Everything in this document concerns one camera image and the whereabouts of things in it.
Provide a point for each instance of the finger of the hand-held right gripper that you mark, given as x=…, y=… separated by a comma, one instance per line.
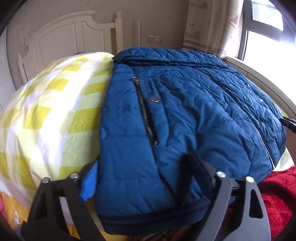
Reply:
x=290, y=124

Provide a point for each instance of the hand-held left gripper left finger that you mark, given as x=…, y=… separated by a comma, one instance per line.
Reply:
x=89, y=183

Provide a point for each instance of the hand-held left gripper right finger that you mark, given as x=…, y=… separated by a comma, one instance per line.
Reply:
x=200, y=168

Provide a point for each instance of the blue quilted jacket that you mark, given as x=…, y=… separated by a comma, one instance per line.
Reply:
x=185, y=120

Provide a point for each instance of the yellow checked duvet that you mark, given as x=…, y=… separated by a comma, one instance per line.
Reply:
x=50, y=120

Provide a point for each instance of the red fleece cloth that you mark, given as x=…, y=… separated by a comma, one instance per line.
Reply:
x=279, y=201

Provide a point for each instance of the window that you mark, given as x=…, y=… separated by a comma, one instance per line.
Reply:
x=266, y=46

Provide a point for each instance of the boat print curtain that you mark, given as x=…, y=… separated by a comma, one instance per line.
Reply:
x=208, y=25

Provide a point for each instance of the white bed headboard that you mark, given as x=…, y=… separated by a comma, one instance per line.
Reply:
x=67, y=37

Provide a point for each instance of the white slim lamp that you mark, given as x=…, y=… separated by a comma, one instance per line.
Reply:
x=138, y=32

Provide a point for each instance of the beige wall socket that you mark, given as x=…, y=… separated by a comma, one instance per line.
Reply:
x=154, y=39

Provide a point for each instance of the white wall notice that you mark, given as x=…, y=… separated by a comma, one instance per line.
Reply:
x=25, y=34

